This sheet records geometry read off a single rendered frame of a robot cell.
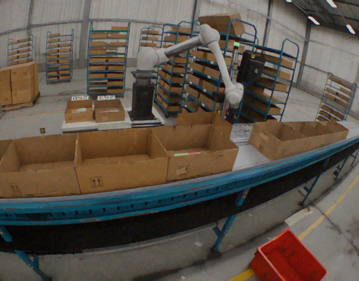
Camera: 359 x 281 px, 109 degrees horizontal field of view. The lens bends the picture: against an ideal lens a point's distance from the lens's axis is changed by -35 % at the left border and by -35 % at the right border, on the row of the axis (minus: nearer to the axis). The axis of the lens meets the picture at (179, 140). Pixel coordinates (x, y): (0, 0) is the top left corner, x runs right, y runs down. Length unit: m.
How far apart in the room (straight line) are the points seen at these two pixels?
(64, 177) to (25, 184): 0.19
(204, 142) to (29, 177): 1.02
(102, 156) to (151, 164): 0.37
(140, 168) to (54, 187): 0.38
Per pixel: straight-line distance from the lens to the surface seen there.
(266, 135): 1.39
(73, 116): 1.87
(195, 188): 0.91
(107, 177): 0.81
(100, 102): 2.16
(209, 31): 1.63
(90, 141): 1.04
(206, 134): 1.24
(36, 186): 0.87
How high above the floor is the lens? 1.50
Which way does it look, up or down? 28 degrees down
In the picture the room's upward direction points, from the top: 9 degrees clockwise
